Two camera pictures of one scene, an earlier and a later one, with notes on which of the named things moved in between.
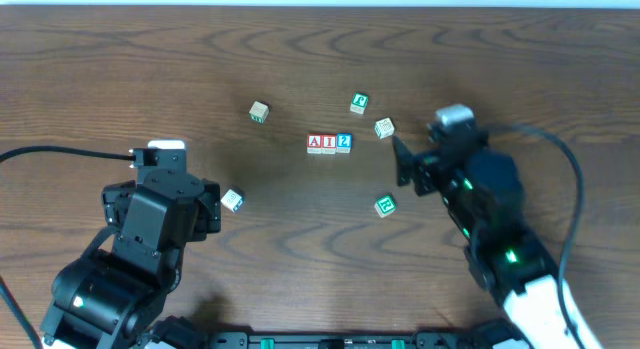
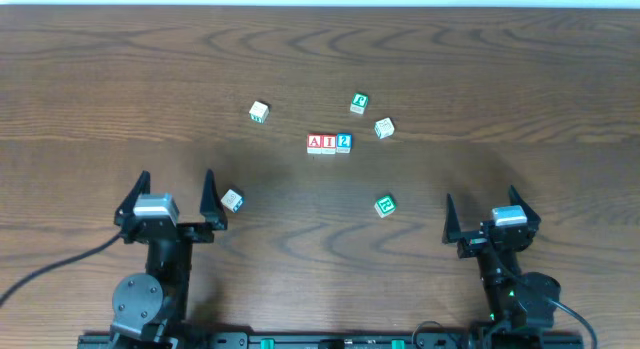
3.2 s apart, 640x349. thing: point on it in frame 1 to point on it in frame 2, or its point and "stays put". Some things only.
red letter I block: [328, 144] stays put
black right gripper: [423, 171] to [473, 244]
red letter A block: [314, 145] stays put
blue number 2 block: [344, 142] stays put
